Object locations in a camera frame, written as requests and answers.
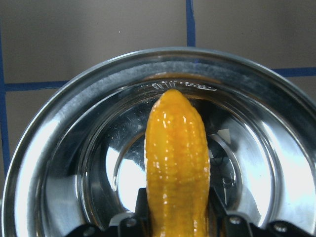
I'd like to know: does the grey steel cooking pot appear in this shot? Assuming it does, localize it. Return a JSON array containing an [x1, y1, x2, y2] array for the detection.
[[1, 48, 316, 237]]

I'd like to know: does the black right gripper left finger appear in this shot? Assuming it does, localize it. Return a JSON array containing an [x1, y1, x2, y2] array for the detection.
[[118, 188, 151, 237]]

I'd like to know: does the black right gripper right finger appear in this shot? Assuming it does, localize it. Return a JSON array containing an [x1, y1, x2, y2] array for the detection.
[[209, 188, 253, 237]]

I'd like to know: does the yellow plastic corn cob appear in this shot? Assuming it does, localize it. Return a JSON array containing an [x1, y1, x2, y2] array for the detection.
[[145, 89, 210, 237]]

